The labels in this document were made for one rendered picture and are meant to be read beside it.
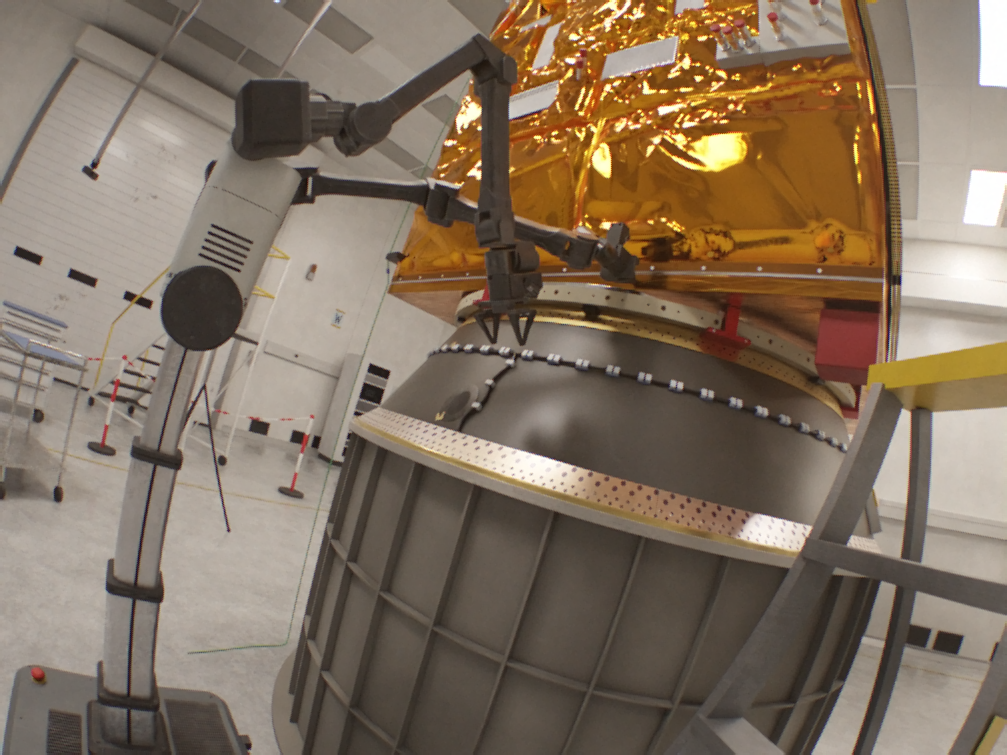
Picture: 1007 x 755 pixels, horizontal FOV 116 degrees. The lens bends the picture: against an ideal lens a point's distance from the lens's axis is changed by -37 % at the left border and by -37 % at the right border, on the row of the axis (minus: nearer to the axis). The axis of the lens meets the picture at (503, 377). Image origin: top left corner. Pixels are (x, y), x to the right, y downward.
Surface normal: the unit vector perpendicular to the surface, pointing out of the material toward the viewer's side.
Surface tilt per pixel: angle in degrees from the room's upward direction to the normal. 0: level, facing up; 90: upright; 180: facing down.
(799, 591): 93
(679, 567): 90
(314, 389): 90
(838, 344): 90
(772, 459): 62
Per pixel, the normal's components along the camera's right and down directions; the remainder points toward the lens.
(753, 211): -0.66, -0.28
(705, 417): 0.04, -0.58
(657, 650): -0.08, -0.16
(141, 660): 0.65, 0.09
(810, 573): 0.11, -0.04
